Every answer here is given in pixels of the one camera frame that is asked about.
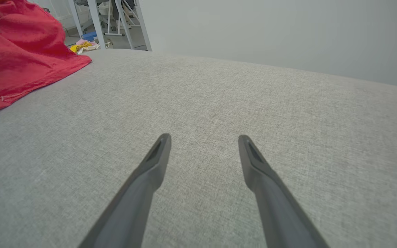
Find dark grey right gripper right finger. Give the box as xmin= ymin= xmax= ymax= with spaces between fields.
xmin=238 ymin=134 xmax=330 ymax=248

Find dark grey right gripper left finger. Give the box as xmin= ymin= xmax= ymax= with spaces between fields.
xmin=78 ymin=133 xmax=172 ymax=248

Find red and white shirt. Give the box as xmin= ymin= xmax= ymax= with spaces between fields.
xmin=0 ymin=0 xmax=92 ymax=112

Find white table leg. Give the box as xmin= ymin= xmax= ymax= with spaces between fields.
xmin=135 ymin=0 xmax=152 ymax=52
xmin=115 ymin=0 xmax=134 ymax=49
xmin=68 ymin=0 xmax=84 ymax=37
xmin=88 ymin=0 xmax=106 ymax=49

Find yellow cloth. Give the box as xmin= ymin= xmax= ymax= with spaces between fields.
xmin=70 ymin=41 xmax=92 ymax=54

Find yellow and pink clutter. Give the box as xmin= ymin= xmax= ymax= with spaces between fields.
xmin=76 ymin=39 xmax=100 ymax=51

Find white metal frame legs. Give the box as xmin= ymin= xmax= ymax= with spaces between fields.
xmin=99 ymin=0 xmax=141 ymax=37

